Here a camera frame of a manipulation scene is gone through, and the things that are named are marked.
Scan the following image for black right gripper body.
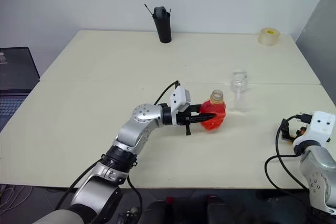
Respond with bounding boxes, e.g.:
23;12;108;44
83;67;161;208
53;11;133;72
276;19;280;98
281;122;307;143

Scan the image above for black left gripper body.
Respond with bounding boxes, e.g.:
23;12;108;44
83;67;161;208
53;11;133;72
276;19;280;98
176;104;192;136

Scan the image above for plastic bottle with red liquid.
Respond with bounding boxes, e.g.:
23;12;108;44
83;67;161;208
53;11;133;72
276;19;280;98
198;89;227;133

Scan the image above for clear wine glass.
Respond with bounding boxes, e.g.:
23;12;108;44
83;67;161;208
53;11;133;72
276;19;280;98
228;70;251;113

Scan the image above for black tall cup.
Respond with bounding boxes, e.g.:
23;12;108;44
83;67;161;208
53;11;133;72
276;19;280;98
153;11;173;44

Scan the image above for translucent tape roll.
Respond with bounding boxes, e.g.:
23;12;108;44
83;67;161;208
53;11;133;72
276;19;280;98
257;27;281;47

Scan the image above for small black device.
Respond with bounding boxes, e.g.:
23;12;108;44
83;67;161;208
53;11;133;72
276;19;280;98
117;206;140;224

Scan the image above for dark laptop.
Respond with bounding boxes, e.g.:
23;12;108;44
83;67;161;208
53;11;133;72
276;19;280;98
0;47;41;133

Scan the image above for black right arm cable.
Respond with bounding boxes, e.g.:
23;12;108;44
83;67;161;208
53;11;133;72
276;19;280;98
264;113;313;191

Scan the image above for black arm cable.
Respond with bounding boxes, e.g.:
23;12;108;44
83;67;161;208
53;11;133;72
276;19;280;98
54;79;182;217
264;113;313;191

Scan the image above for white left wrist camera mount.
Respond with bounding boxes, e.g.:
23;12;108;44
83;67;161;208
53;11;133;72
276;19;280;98
169;84;192;126

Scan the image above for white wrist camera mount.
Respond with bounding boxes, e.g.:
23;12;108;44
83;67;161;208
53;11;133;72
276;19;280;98
169;84;192;126
292;111;336;150

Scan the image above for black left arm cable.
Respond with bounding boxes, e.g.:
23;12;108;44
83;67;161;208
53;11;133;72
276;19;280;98
54;79;182;217

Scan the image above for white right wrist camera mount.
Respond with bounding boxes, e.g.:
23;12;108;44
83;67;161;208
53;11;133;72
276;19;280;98
292;111;336;150

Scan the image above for dark grey tool handle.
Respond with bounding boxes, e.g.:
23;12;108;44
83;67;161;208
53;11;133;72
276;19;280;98
153;6;167;19

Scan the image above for thin white cables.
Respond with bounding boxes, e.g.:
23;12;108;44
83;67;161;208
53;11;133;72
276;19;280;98
0;184;34;210

